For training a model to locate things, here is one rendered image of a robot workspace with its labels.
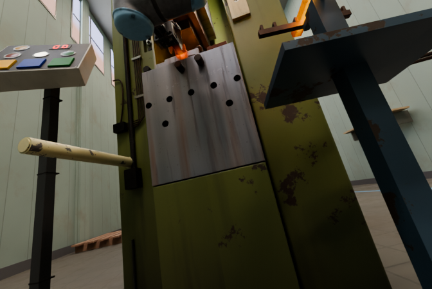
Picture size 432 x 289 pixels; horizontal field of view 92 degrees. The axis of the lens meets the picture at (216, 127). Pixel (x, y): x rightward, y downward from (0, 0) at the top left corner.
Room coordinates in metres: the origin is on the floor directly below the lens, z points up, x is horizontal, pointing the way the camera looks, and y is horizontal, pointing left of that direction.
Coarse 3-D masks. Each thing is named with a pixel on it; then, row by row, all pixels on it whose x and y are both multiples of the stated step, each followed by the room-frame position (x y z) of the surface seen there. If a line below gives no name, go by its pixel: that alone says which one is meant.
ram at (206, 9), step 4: (200, 8) 0.87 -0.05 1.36; (204, 8) 0.88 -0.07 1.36; (208, 8) 1.06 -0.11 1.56; (200, 12) 0.89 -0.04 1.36; (204, 12) 0.90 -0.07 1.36; (208, 12) 1.00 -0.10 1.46; (200, 16) 0.92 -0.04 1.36; (204, 16) 0.93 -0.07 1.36; (208, 16) 0.94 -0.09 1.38; (204, 20) 0.95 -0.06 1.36; (208, 20) 0.96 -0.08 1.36; (204, 24) 0.98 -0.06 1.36; (208, 24) 0.99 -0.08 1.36; (212, 24) 1.06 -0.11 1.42; (204, 28) 1.01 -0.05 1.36; (208, 28) 1.02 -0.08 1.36; (212, 28) 1.03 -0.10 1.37; (208, 32) 1.05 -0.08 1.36; (212, 32) 1.06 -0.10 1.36; (208, 36) 1.08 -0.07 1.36; (212, 36) 1.09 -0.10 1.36
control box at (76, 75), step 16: (32, 48) 0.71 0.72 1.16; (48, 48) 0.72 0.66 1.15; (64, 48) 0.73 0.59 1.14; (80, 48) 0.75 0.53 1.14; (16, 64) 0.63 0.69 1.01; (80, 64) 0.67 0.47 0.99; (0, 80) 0.62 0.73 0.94; (16, 80) 0.63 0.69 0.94; (32, 80) 0.65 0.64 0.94; (48, 80) 0.66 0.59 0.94; (64, 80) 0.68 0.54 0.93; (80, 80) 0.70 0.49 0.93
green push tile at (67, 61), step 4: (52, 60) 0.65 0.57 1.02; (56, 60) 0.66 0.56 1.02; (60, 60) 0.66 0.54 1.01; (64, 60) 0.66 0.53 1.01; (68, 60) 0.66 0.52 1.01; (72, 60) 0.67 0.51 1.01; (48, 64) 0.63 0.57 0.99; (52, 64) 0.64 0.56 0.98; (56, 64) 0.64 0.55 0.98; (60, 64) 0.64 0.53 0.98; (64, 64) 0.65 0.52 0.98; (68, 64) 0.65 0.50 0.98
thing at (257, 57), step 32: (224, 0) 0.82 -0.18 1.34; (256, 0) 0.80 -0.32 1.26; (256, 32) 0.81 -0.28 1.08; (288, 32) 0.78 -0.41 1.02; (256, 64) 0.81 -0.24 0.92; (256, 96) 0.82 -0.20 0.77; (288, 128) 0.80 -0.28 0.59; (320, 128) 0.78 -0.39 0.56; (288, 160) 0.81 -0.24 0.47; (320, 160) 0.79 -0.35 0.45; (288, 192) 0.82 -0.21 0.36; (320, 192) 0.80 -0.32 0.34; (352, 192) 0.78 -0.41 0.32; (288, 224) 0.82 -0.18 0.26; (320, 224) 0.80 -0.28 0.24; (352, 224) 0.79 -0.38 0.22; (320, 256) 0.81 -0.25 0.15; (352, 256) 0.79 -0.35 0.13; (320, 288) 0.82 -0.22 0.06; (352, 288) 0.80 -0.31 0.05; (384, 288) 0.78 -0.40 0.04
